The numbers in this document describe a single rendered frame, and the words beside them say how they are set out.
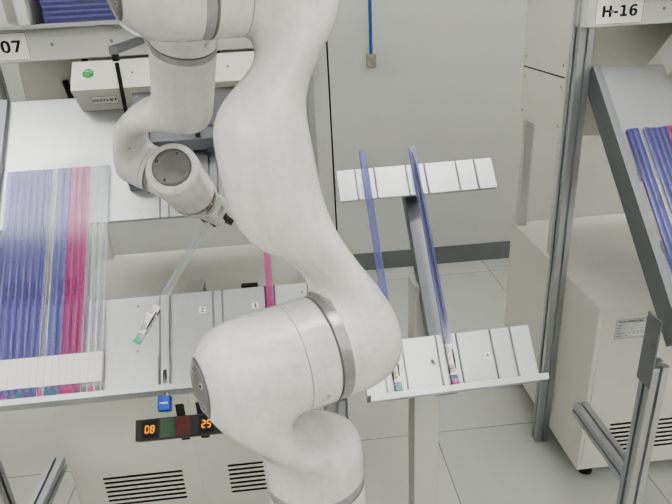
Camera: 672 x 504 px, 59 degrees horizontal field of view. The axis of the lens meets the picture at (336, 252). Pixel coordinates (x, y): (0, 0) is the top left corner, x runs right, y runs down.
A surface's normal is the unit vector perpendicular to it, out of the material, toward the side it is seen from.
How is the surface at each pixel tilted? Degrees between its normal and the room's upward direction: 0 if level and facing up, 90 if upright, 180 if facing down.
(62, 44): 90
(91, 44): 90
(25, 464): 0
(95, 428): 90
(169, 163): 56
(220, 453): 90
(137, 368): 46
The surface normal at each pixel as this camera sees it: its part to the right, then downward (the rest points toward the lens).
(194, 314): 0.04, -0.36
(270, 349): 0.26, -0.45
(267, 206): -0.05, 0.28
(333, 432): 0.40, -0.82
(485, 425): -0.05, -0.91
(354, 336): 0.33, -0.21
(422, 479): 0.13, 0.40
